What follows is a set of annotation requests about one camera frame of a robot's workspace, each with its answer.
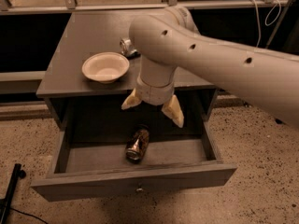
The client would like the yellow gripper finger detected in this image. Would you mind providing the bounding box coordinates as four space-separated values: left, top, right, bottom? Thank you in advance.
162 95 184 128
121 89 142 110

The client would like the black floor cable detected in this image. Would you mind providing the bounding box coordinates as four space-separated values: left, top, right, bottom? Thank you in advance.
0 204 50 224

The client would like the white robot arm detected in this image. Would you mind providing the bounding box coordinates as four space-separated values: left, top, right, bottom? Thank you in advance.
121 7 299 127

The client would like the white cable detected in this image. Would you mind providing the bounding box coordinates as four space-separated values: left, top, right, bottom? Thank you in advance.
249 0 282 49

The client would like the silver green soda can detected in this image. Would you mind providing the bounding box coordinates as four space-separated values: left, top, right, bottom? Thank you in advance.
120 38 136 57

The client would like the black stand leg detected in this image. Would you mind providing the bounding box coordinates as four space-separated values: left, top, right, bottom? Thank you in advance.
0 163 26 224

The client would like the white paper bowl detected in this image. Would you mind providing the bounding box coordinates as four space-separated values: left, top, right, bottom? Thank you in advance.
81 52 130 83

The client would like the grey wooden cabinet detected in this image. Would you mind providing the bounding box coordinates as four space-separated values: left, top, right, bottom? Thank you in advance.
36 8 227 131

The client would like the grey open drawer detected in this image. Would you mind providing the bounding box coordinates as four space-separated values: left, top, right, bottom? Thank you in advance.
32 124 236 202

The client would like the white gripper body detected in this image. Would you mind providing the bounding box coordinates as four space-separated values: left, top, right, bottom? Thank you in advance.
135 77 174 105

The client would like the orange soda can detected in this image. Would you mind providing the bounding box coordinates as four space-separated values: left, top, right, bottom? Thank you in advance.
125 125 150 162

